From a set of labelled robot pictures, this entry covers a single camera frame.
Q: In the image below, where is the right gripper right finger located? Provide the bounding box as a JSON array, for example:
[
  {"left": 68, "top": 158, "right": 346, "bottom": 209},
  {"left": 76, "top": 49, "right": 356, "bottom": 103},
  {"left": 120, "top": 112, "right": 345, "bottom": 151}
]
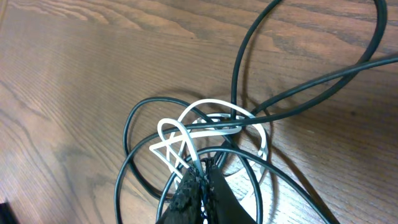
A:
[{"left": 203, "top": 159, "right": 256, "bottom": 224}]

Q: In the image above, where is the white usb cable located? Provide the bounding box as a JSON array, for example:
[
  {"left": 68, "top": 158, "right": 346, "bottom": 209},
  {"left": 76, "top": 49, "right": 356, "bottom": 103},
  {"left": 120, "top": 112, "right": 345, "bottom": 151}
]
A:
[{"left": 149, "top": 98, "right": 269, "bottom": 190}]

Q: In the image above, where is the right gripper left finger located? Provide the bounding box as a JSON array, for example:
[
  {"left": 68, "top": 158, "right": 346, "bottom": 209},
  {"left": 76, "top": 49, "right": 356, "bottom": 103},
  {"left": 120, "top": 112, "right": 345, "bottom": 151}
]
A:
[{"left": 156, "top": 168, "right": 202, "bottom": 224}]

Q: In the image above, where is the black usb cable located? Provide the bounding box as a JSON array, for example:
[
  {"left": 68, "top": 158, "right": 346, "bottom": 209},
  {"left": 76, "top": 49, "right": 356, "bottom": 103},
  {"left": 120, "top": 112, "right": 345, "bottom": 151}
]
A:
[{"left": 113, "top": 0, "right": 398, "bottom": 224}]

